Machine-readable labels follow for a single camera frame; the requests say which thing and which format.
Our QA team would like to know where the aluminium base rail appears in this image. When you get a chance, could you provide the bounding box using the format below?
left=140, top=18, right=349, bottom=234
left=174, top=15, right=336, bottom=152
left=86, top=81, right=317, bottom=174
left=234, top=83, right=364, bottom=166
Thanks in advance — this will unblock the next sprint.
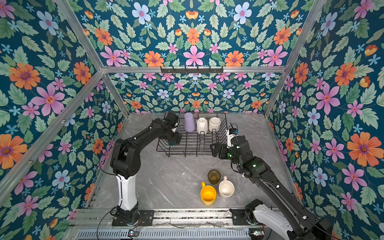
left=68, top=207, right=317, bottom=229

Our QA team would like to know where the black wire dish rack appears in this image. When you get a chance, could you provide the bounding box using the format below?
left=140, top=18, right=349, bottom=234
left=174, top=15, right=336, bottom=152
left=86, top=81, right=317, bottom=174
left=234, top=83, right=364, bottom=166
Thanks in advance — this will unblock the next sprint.
left=156, top=113, right=228, bottom=157

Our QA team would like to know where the white faceted mug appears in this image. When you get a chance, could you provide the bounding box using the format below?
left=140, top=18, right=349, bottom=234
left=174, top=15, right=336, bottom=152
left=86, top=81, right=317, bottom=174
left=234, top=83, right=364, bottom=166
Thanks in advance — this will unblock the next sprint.
left=196, top=117, right=209, bottom=135

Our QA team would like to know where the yellow mug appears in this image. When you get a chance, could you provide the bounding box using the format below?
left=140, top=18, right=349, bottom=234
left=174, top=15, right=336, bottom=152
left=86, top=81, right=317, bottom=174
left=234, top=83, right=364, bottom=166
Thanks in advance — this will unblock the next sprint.
left=200, top=182, right=217, bottom=207

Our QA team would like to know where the pink mug white inside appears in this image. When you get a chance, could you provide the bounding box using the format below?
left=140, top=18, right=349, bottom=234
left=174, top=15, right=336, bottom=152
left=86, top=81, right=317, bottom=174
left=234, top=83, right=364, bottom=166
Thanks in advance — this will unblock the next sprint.
left=218, top=176, right=235, bottom=198

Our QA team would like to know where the olive glass cup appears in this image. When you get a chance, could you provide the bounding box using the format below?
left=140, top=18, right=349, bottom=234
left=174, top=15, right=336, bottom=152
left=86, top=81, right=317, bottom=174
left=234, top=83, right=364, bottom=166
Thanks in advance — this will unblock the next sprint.
left=208, top=170, right=221, bottom=185

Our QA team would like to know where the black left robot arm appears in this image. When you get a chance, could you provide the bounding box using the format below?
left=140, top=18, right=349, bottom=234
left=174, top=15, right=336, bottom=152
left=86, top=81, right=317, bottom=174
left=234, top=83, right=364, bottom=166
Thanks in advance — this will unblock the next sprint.
left=110, top=113, right=182, bottom=226

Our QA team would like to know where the black hook rail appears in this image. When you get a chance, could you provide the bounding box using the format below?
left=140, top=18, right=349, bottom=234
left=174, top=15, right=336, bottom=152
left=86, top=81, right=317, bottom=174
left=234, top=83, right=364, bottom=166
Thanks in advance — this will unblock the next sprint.
left=160, top=67, right=224, bottom=74

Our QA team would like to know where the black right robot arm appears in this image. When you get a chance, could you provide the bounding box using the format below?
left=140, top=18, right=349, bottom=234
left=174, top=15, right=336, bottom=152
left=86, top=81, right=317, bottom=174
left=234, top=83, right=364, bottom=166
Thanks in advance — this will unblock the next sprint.
left=210, top=136, right=332, bottom=240

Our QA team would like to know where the lilac plastic cup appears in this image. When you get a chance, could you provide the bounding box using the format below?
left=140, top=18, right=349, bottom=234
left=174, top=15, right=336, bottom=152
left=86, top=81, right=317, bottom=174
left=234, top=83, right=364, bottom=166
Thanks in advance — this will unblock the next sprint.
left=184, top=113, right=196, bottom=133

